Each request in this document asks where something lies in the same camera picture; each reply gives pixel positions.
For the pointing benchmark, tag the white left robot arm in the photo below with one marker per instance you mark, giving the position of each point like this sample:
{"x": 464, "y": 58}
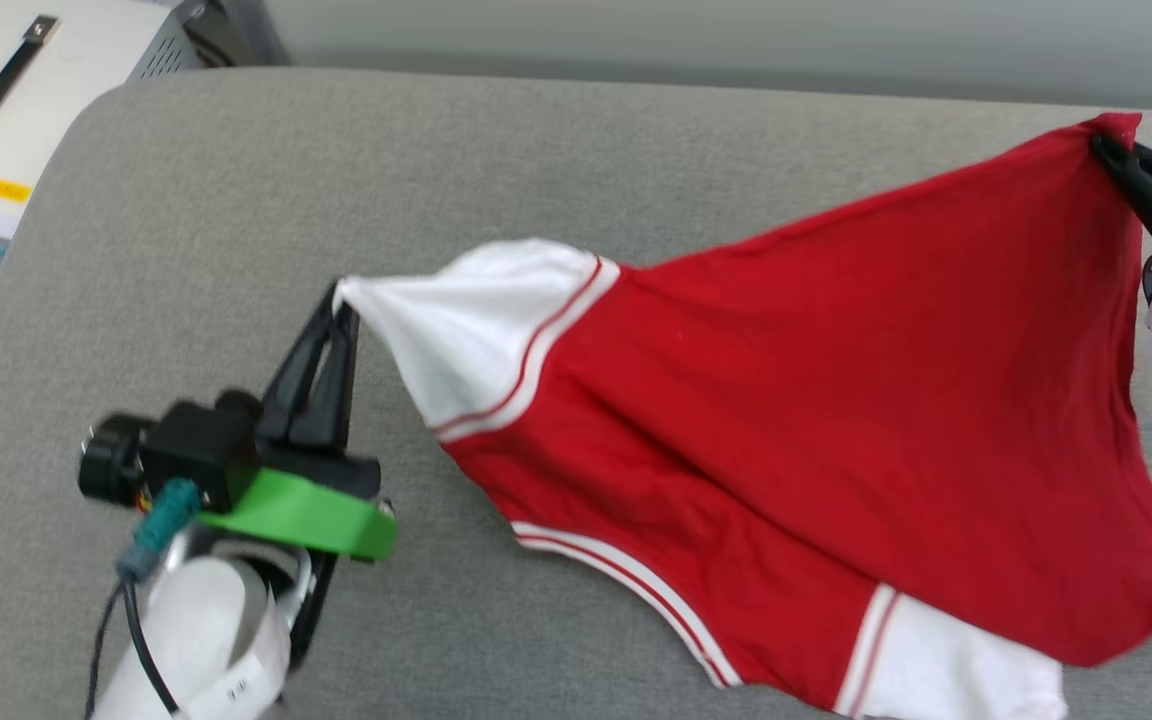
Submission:
{"x": 196, "y": 630}

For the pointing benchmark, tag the white equipment case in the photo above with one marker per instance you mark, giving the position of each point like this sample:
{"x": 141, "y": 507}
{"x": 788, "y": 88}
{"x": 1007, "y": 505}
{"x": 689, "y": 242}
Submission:
{"x": 86, "y": 90}

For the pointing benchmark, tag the yellow case sticker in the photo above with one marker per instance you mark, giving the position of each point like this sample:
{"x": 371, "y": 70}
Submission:
{"x": 3, "y": 188}

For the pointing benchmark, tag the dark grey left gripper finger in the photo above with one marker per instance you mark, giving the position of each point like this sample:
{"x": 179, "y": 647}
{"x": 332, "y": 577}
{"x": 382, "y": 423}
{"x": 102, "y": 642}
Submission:
{"x": 334, "y": 400}
{"x": 296, "y": 390}

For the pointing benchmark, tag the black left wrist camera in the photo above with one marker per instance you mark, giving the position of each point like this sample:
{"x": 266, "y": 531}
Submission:
{"x": 196, "y": 450}

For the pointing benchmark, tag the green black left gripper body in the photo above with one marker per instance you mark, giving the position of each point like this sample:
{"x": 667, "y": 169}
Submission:
{"x": 316, "y": 515}

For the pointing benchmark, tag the red white basketball jersey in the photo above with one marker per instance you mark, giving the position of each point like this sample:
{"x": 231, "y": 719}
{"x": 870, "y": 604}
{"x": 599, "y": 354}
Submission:
{"x": 836, "y": 400}

